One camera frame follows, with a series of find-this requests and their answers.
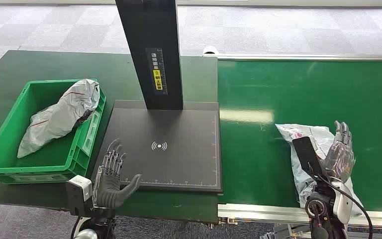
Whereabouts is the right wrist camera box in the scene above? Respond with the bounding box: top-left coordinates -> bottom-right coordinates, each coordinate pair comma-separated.
291,136 -> 324,177

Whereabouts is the black and yellow label sticker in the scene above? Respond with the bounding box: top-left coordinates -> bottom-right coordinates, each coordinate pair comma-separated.
145,47 -> 168,96

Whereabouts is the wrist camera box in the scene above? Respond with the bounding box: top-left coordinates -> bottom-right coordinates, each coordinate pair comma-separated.
66,175 -> 94,218
291,136 -> 324,177

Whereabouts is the aluminium conveyor frame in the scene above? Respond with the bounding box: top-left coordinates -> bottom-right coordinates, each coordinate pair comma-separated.
202,46 -> 382,239

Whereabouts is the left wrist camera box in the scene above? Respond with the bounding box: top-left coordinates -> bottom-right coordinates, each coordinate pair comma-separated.
66,175 -> 94,218

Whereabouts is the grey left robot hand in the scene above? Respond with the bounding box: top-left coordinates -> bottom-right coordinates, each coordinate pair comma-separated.
92,138 -> 143,210

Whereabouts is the grey plastic mailer package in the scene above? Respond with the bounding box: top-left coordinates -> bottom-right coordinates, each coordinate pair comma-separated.
17,78 -> 101,159

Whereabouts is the white red-printed mailer package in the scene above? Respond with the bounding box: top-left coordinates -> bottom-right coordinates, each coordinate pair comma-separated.
275,123 -> 364,218

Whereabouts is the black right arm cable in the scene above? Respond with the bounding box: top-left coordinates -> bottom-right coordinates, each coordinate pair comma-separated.
316,174 -> 374,239

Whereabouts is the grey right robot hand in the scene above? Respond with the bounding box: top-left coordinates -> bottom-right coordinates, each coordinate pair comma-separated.
320,120 -> 357,184

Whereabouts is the dark green table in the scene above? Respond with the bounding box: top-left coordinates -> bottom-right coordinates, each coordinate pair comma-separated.
0,50 -> 219,224

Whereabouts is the green plastic basket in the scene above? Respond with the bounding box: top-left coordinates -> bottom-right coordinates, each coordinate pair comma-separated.
0,78 -> 107,185

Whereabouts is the black weighing device column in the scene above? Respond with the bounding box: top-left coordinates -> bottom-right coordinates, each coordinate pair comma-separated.
115,0 -> 184,111

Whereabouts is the black weighing device platform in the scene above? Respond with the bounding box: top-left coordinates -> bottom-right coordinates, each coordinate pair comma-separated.
91,100 -> 223,194

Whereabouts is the green conveyor belt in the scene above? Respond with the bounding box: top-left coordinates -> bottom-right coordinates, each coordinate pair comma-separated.
217,59 -> 382,214

